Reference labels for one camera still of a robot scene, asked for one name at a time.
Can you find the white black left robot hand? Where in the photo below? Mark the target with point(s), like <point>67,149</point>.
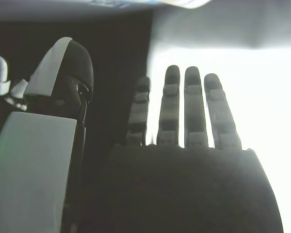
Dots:
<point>184,189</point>

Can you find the textbook with printed pages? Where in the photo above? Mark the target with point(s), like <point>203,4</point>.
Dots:
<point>184,3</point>

